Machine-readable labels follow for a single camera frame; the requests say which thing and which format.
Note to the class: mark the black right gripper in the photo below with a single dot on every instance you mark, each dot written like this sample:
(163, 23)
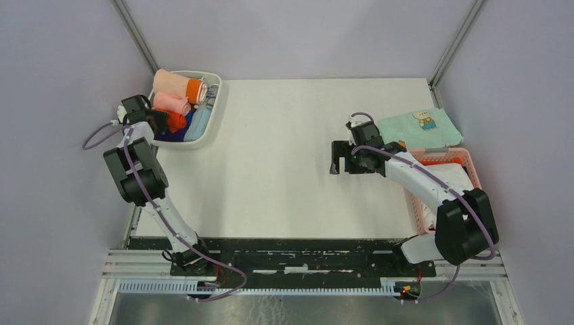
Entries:
(341, 148)

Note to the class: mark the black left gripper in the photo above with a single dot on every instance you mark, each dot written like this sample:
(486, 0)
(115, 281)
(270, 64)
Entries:
(162, 118)

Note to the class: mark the pink panda towel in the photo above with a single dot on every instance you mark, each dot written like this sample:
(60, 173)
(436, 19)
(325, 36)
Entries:
(171, 103)

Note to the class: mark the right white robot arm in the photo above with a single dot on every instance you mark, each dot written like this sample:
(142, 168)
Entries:
(465, 227)

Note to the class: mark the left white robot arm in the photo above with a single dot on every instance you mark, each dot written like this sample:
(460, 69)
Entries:
(141, 180)

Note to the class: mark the purple rolled towel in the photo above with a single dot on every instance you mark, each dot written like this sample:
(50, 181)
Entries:
(168, 136)

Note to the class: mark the peach orange rolled towel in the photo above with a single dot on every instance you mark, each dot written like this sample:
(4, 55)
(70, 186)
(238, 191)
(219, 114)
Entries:
(194, 89)

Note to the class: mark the light blue rolled towel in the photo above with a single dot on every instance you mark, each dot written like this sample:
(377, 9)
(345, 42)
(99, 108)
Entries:
(202, 115)

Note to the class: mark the white plastic tray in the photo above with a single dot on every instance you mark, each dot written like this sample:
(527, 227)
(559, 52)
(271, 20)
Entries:
(210, 79)

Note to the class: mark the green cartoon bear cloth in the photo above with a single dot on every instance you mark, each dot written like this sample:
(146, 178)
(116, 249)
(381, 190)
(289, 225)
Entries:
(428, 129)

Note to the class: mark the white folded towel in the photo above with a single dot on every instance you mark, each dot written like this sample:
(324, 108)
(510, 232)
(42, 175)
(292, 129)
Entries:
(452, 174)

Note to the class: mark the pink perforated plastic basket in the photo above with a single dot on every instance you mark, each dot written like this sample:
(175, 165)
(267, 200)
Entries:
(414, 201)

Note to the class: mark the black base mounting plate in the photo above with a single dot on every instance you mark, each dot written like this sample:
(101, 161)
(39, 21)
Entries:
(300, 265)

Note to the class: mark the left aluminium frame post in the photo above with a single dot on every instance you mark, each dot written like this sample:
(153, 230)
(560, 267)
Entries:
(124, 13)

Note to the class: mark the front aluminium rail frame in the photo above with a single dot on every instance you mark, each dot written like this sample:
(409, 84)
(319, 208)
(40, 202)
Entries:
(138, 288)

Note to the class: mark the aluminium corner frame post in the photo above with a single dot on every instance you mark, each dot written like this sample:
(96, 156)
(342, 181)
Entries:
(448, 56)

